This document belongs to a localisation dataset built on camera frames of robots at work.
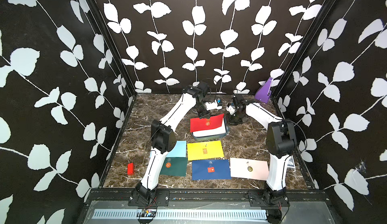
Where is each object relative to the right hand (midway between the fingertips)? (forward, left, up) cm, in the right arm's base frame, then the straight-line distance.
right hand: (225, 121), depth 96 cm
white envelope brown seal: (-5, +4, -3) cm, 7 cm away
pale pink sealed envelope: (-27, -11, -8) cm, 30 cm away
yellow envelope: (-17, +14, -7) cm, 23 cm away
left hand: (0, +12, +9) cm, 15 cm away
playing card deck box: (-24, -36, -7) cm, 44 cm away
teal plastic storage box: (-10, +11, -5) cm, 16 cm away
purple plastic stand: (+27, -32, -1) cm, 42 cm away
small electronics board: (-48, +41, -7) cm, 64 cm away
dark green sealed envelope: (-27, +31, -7) cm, 41 cm away
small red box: (-29, +55, -5) cm, 62 cm away
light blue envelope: (-17, +29, -8) cm, 34 cm away
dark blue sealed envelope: (-28, +10, -8) cm, 31 cm away
